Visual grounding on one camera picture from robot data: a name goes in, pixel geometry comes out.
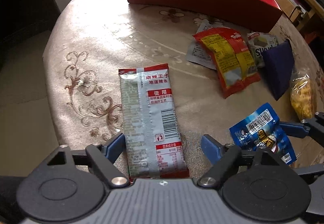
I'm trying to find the green Kaprons wafer packet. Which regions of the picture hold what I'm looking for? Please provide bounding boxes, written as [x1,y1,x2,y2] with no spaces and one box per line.
[247,32,279,68]

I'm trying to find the dark blue snack packet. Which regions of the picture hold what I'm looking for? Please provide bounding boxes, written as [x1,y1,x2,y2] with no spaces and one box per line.
[261,39,295,101]

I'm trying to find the blue cookie packet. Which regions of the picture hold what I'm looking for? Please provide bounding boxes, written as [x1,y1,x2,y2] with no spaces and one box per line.
[230,103,296,165]

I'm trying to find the beige floral tablecloth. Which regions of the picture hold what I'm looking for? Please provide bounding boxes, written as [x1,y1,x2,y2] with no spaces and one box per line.
[42,0,322,179]

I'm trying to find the clear bag yellow snacks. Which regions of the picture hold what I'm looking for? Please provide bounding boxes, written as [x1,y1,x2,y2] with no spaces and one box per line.
[290,67,317,121]

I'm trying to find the silver red spicy strip packet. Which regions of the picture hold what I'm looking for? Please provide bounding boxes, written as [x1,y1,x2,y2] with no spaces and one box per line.
[119,64,190,179]

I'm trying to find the grey foil snack pouch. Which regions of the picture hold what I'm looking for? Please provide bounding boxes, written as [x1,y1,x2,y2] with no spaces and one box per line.
[186,19,216,70]

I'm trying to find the red yellow snack packet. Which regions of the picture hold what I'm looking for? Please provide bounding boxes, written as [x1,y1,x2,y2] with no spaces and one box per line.
[193,27,261,98]

